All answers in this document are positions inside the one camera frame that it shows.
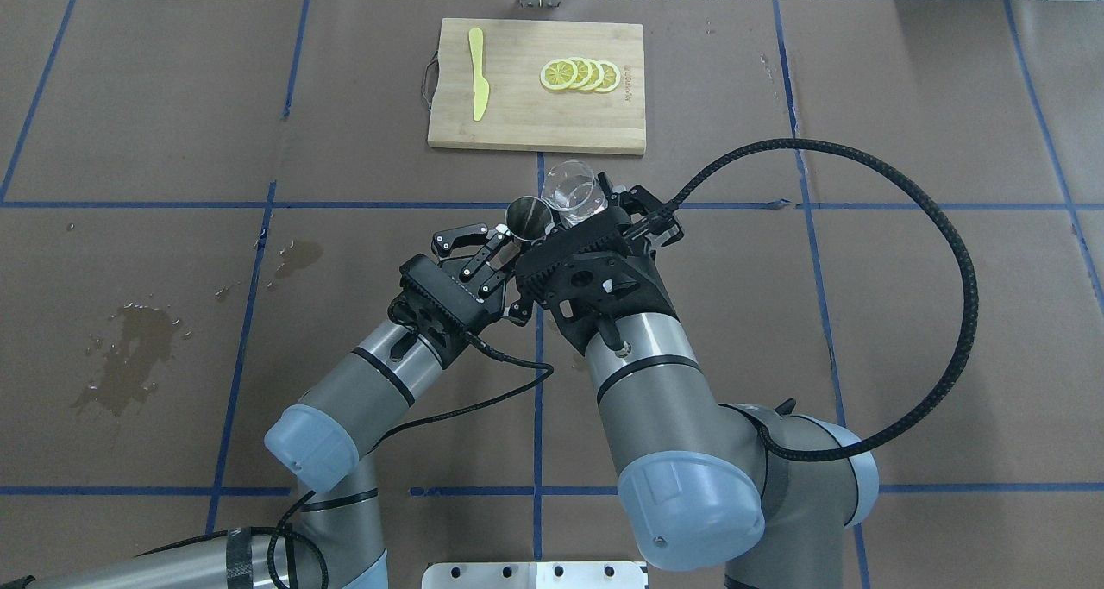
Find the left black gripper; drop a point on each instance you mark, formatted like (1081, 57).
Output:
(477, 266)

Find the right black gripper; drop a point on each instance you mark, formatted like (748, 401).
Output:
(649, 293)

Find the steel jigger measuring cup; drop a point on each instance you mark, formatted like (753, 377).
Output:
(529, 218)

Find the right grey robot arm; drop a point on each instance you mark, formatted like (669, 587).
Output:
(695, 478)

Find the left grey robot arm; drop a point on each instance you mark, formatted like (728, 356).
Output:
(332, 536)

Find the bamboo cutting board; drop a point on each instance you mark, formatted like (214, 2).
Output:
(521, 114)

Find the yellow plastic knife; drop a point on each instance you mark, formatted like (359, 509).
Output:
(481, 86)

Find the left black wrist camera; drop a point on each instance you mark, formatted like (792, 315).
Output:
(437, 306)

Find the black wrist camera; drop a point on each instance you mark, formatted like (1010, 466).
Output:
(536, 266)
(437, 306)

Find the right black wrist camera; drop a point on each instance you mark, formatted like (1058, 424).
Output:
(536, 266)

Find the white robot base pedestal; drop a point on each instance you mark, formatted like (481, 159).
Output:
(537, 574)

